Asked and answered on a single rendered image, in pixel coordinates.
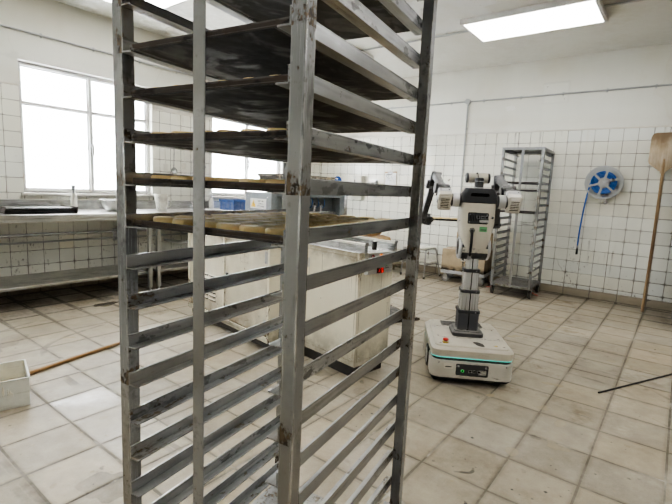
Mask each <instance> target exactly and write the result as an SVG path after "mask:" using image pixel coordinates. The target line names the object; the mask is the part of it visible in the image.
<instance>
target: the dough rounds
mask: <svg viewBox="0 0 672 504"><path fill-rule="evenodd" d="M380 220H391V219H389V218H377V219H375V218H374V217H355V216H350V215H340V216H338V215H336V214H322V215H321V214H320V213H309V227H318V226H329V225H339V224H349V223H360V222H370V221H380ZM153 221H154V222H164V223H173V224H182V225H191V226H193V216H187V215H177V216H174V217H172V216H155V217H153ZM285 225H286V212H267V213H241V214H211V215H205V227H209V228H218V229H227V230H236V231H246V232H255V233H264V234H273V235H282V236H283V230H285Z"/></svg>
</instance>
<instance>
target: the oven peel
mask: <svg viewBox="0 0 672 504"><path fill-rule="evenodd" d="M648 162H649V164H650V165H651V166H652V167H654V168H655V169H657V170H658V171H659V172H660V174H661V176H660V183H659V191H658V198H657V205H656V213H655V220H654V227H653V234H652V240H651V247H650V254H649V260H648V267H647V273H646V279H645V286H644V292H643V298H642V304H641V310H640V311H641V312H644V307H645V301H646V295H647V289H648V282H649V276H650V270H651V263H652V257H653V250H654V244H655V237H656V230H657V223H658V216H659V209H660V202H661V194H662V187H663V179H664V174H665V172H666V171H668V170H669V169H671V168H672V132H665V133H655V134H654V135H653V136H652V138H651V145H650V151H649V158H648Z"/></svg>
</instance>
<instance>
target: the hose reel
mask: <svg viewBox="0 0 672 504"><path fill-rule="evenodd" d="M584 185H585V189H586V191H587V194H586V198H585V202H584V206H583V211H582V216H581V221H580V226H579V232H578V239H577V245H576V252H575V254H576V255H578V246H579V245H578V244H579V236H580V230H581V224H582V219H583V214H584V209H585V205H586V201H587V197H588V194H589V195H590V196H592V197H593V198H596V199H605V201H603V204H607V201H606V199H610V198H612V197H614V196H616V195H617V194H618V193H619V192H620V191H621V190H622V188H623V185H624V178H623V175H622V174H621V172H620V171H619V170H617V169H616V168H614V167H611V166H599V167H597V168H594V169H593V170H591V171H590V172H589V173H588V175H587V176H586V178H585V183H584Z"/></svg>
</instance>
